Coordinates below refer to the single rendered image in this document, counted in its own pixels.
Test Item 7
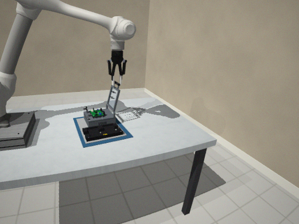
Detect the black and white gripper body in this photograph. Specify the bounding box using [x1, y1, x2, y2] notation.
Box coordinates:
[111, 50, 124, 64]

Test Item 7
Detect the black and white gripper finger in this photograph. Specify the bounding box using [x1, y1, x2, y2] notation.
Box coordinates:
[118, 59, 127, 85]
[107, 59, 117, 86]

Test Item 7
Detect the green circuit board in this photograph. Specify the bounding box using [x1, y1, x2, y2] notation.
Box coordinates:
[90, 109, 104, 117]

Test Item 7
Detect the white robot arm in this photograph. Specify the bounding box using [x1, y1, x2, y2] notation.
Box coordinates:
[0, 0, 136, 128]

